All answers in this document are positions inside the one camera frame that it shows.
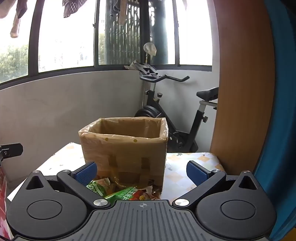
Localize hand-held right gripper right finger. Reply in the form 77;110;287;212
172;160;264;207

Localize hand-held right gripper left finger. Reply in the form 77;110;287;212
24;162;111;208

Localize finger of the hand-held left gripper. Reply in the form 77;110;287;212
0;143;24;163

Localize green red snack packet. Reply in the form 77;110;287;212
104;186;160;202

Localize cardboard box with plastic liner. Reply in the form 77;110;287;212
78;117;168;193

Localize light green snack packet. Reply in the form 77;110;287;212
86;177;111;198

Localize floral checked tablecloth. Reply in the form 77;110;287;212
7;142;226;202

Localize red patterned cloth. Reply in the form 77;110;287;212
0;166;15;241

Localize black exercise bike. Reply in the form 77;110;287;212
134;62;220;153

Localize brown wooden board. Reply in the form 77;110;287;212
209;0;275;173

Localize blue curtain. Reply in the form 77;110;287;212
253;0;296;241

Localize dark framed window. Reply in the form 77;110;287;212
0;0;213;90

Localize white crumpled rag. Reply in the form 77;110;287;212
124;60;139;70

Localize beige hanging sock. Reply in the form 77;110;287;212
10;14;22;39

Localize mop with white head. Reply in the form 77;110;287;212
142;42;157;109

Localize dark perforated window screen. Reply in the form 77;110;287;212
106;0;142;65

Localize pinkish grey hanging garment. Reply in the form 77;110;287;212
0;0;31;19

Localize dark patterned hanging garment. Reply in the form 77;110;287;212
62;0;82;18

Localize beige hanging strip garment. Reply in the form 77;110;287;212
119;0;128;25

